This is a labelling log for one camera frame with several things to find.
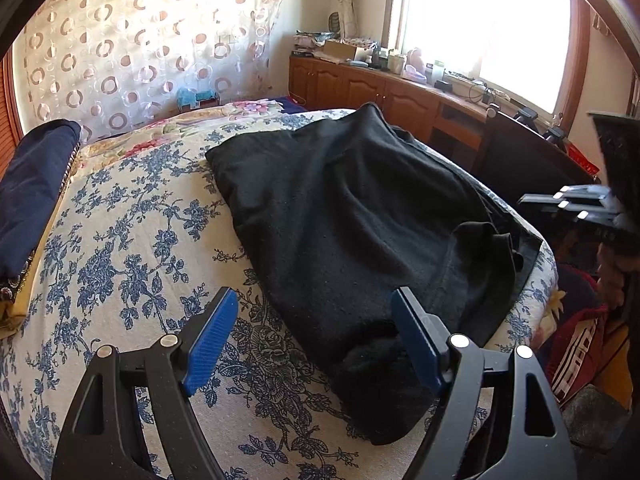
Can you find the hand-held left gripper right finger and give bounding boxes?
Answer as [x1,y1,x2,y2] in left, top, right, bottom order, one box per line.
[391,286,576,480]

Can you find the black t-shirt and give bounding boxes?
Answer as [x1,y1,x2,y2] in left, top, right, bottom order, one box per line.
[205,102,543,446]

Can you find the window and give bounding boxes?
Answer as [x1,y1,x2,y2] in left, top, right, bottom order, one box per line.
[397,0,576,113]

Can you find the circle-patterned sheer curtain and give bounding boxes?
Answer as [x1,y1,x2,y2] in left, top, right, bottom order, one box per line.
[12,0,291,146]

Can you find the dark grey fuzzy object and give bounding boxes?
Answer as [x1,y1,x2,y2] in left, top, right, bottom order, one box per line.
[560,384,633,453]

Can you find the dark wooden chair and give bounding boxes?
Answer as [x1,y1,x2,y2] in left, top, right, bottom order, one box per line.
[481,104,602,188]

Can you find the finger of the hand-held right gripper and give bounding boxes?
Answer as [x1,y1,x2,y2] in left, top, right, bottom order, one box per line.
[550,184,617,202]
[517,192,623,224]

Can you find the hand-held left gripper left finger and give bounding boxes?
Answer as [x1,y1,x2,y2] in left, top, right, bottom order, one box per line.
[50,286,240,480]

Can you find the pink plastic object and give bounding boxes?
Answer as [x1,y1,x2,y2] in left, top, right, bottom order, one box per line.
[404,48,432,82]

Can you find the blue floral bed sheet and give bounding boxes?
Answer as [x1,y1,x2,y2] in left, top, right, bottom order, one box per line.
[0,107,558,480]

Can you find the red striped garment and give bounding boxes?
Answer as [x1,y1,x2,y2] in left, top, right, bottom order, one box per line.
[544,305,612,403]

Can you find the wooden cabinet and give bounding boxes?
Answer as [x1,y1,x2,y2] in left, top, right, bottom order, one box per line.
[289,55,491,161]

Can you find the cardboard box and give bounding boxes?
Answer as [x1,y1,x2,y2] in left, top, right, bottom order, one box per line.
[324,39,372,62]

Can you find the folded navy cloth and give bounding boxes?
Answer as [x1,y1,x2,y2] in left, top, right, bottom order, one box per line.
[0,119,83,281]

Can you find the red basket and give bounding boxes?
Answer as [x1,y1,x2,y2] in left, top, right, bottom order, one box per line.
[567,142,602,173]

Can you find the blue toy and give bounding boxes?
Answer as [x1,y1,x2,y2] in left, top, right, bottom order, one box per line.
[176,87,221,113]

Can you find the pink floral blanket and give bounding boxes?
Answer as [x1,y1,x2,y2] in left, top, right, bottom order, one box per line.
[80,99,301,161]

